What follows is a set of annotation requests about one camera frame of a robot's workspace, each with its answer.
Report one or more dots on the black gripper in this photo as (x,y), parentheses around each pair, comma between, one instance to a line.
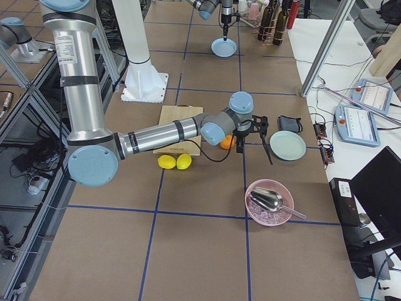
(240,134)
(225,19)

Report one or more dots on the metal scoop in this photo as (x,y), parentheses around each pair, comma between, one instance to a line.
(272,201)

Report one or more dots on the grey folded cloth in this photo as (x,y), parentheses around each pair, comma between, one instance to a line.
(290,124)

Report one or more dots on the far teach pendant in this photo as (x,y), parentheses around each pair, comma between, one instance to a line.
(374,95)

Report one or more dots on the black computer monitor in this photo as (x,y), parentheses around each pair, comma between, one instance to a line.
(377,189)

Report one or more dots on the yellow lemon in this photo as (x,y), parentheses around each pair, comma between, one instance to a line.
(183,161)
(166,162)

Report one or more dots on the aluminium frame post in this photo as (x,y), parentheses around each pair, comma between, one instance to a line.
(333,31)

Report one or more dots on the light blue plate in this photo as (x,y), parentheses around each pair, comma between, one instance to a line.
(223,48)

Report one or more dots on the upper yellow lemon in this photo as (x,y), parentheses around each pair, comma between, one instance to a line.
(183,161)

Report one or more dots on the lower yellow lemon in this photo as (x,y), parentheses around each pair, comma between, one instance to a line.
(166,162)

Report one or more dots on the near teach pendant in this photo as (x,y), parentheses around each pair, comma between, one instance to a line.
(356,125)

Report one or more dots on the orange mandarin fruit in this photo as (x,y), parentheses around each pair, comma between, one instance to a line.
(228,142)

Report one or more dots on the red thermos bottle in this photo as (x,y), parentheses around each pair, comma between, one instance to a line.
(293,12)

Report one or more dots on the lower dark wine bottle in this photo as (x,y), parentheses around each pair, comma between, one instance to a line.
(281,24)

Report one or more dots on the orange connector board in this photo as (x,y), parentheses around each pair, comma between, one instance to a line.
(325,146)

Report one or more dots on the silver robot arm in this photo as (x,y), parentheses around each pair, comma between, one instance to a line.
(94,149)
(207,7)

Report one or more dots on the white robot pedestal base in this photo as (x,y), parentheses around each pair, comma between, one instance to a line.
(143,83)

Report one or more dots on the black desktop box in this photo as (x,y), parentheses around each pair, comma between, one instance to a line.
(344,202)

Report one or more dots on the teach pendant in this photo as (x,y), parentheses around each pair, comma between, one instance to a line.
(374,95)
(356,125)

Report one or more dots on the copper wire bottle rack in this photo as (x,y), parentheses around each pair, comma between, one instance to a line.
(273,34)

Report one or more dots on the dark wine bottle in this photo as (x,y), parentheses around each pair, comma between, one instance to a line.
(265,19)
(281,24)

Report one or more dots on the pale green plate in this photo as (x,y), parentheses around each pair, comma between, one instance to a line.
(287,145)

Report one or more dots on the pink bowl with ice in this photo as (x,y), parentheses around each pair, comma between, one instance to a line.
(259,206)

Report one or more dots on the upper dark wine bottle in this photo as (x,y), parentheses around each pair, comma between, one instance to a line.
(265,19)

